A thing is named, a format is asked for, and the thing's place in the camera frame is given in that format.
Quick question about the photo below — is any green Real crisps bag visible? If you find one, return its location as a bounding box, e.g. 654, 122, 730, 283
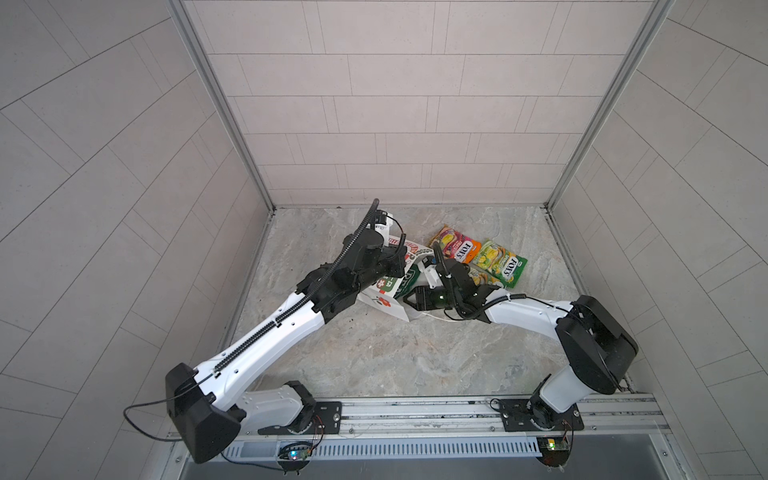
394, 265, 421, 299

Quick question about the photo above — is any white paper bag with flower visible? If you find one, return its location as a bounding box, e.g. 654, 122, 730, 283
357, 240, 434, 322

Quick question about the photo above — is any orange Fox's fruits candy bag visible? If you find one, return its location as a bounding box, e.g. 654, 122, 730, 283
429, 225, 482, 264

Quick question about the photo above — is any green Fox's spring tea bag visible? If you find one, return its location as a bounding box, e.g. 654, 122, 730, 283
472, 240, 528, 288

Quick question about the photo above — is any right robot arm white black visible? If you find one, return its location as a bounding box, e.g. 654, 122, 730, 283
403, 259, 639, 430

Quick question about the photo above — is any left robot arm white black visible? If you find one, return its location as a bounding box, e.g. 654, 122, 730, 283
165, 228, 407, 464

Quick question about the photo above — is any white vent grille strip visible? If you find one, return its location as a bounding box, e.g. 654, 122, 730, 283
225, 437, 541, 462

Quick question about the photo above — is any right circuit board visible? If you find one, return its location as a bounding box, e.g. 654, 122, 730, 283
536, 437, 571, 468

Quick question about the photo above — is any left circuit board green led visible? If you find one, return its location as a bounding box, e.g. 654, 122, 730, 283
277, 441, 314, 462

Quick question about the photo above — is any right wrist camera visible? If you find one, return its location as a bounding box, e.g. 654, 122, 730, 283
422, 257, 442, 289

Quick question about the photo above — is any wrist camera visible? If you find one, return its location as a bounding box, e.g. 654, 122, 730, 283
422, 257, 442, 289
373, 210, 394, 241

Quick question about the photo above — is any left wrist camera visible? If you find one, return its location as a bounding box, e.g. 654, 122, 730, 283
373, 210, 394, 241

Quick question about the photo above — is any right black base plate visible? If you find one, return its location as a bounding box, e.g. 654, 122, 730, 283
490, 398, 585, 432

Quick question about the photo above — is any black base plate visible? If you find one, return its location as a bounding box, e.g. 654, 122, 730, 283
490, 398, 585, 432
258, 401, 343, 436

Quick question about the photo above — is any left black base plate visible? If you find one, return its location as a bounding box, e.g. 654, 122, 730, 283
258, 401, 343, 436

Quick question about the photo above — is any aluminium mounting rail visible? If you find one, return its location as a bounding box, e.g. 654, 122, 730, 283
236, 392, 671, 439

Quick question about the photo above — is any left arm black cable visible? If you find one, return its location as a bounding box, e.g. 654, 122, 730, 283
122, 377, 211, 444

